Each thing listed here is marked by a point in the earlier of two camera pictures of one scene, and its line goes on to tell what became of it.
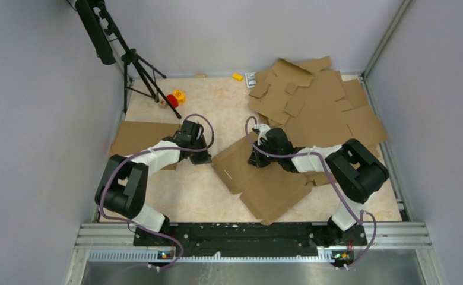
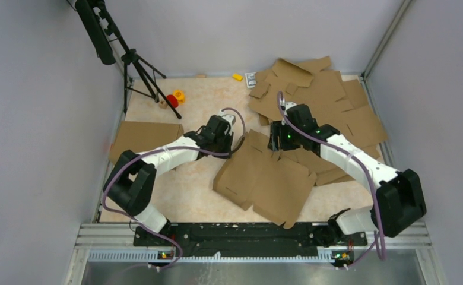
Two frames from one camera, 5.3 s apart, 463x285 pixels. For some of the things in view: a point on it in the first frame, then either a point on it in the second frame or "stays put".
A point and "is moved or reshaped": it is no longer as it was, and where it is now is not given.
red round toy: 173,100 stays put
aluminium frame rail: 115,242 stays put
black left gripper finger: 200,157 to 227,150
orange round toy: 180,95 stays put
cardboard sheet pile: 314,108 stays put
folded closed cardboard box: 133,136 stays put
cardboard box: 266,189 is moved or reshaped
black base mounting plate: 250,239 stays put
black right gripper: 256,160 to 278,128
